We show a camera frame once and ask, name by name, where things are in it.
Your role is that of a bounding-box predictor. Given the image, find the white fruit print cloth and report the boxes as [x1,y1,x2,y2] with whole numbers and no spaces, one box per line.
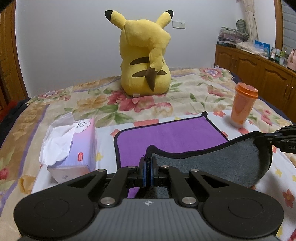
[31,111,296,241]

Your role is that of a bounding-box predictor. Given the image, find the floral bed blanket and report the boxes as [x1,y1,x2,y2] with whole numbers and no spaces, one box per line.
[1,68,292,240]

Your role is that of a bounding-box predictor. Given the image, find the wooden wardrobe door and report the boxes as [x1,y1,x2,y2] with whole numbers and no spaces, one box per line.
[1,1,28,103]

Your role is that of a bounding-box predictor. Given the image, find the pile of folded fabrics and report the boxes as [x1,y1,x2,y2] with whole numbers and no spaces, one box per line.
[218,20,249,45]

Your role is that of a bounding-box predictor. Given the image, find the blue picture card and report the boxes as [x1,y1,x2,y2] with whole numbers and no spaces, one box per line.
[254,40,270,58]

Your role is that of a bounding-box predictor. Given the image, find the purple grey microfiber towel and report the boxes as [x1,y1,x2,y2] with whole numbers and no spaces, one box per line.
[113,112,273,187]

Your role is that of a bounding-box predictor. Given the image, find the yellow pikachu plush toy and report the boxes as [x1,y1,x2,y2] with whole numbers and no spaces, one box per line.
[105,10,174,97]

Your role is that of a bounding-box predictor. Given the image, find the pink tissue box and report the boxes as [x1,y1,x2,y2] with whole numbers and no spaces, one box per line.
[39,113,97,184]

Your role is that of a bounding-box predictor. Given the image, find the orange plastic cup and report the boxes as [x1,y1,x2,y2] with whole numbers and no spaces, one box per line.
[230,82,258,126]

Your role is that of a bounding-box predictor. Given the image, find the white wall switch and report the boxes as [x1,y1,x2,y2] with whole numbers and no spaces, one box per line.
[172,21,186,29]

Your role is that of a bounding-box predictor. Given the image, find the wooden sideboard cabinet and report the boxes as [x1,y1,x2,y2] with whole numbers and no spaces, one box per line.
[214,44,295,123]

